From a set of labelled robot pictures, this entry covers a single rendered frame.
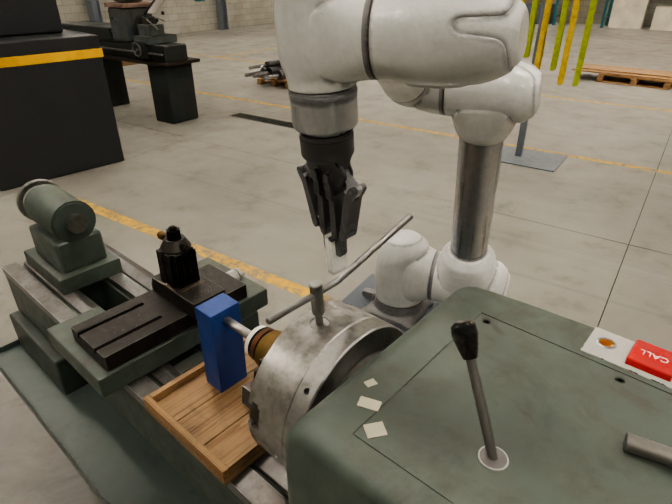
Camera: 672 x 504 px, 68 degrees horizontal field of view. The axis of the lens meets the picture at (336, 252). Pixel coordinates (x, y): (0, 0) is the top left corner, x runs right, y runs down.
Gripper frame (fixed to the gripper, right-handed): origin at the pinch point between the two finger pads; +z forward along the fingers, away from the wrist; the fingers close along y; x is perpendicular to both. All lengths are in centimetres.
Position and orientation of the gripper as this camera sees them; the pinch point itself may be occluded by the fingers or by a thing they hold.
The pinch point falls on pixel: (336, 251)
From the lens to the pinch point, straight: 79.5
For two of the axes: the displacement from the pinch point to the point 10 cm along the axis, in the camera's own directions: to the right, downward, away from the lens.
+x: -7.4, 4.1, -5.3
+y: -6.6, -3.7, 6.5
